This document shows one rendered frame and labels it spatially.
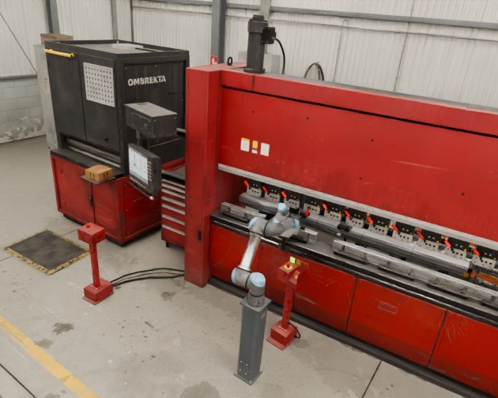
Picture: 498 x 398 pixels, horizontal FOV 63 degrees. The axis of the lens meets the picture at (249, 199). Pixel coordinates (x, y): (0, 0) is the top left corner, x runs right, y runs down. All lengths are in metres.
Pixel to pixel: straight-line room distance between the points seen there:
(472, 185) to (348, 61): 4.83
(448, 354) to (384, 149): 1.78
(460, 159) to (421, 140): 0.30
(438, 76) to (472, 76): 0.48
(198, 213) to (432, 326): 2.33
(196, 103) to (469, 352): 3.09
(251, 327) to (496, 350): 1.89
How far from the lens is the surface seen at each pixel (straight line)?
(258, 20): 3.75
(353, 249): 3.74
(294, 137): 3.58
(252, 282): 3.07
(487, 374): 4.00
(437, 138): 3.27
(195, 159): 3.94
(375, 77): 7.62
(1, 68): 9.32
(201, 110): 3.77
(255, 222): 3.14
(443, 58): 7.35
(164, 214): 5.02
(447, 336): 3.83
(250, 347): 3.42
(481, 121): 3.21
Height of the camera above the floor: 2.81
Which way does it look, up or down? 25 degrees down
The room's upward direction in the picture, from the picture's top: 5 degrees clockwise
